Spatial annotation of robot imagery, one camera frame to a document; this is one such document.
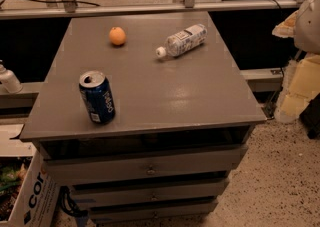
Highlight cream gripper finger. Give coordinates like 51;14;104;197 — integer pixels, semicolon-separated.
272;11;298;38
274;54;320;123

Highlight orange fruit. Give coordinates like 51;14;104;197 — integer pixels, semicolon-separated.
109;27;126;46

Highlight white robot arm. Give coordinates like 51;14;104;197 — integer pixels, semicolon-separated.
272;0;320;123

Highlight blue pepsi can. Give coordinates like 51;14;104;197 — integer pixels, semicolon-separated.
79;70;115;124

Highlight clear plastic water bottle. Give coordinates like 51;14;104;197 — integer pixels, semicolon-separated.
156;24;207;59

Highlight bottom grey drawer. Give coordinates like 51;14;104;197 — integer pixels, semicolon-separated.
89;197;217;223

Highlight grey drawer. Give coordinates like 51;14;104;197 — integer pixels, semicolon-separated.
71;178;229;208
89;197;217;223
44;145;248;186

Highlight grey drawer cabinet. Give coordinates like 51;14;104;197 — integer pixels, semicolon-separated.
19;11;268;224

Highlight top grey drawer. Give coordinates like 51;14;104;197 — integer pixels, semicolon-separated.
44;145;248;186

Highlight middle grey drawer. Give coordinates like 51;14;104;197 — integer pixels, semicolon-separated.
71;178;229;208

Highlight white spray bottle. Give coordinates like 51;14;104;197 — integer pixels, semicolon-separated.
0;60;23;93

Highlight white cardboard box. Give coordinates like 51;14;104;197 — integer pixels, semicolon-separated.
0;124;59;227

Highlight metal frame rail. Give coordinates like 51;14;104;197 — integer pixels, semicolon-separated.
0;0;300;20

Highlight black cables under cabinet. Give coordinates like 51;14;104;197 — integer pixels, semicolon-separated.
59;186;88;219

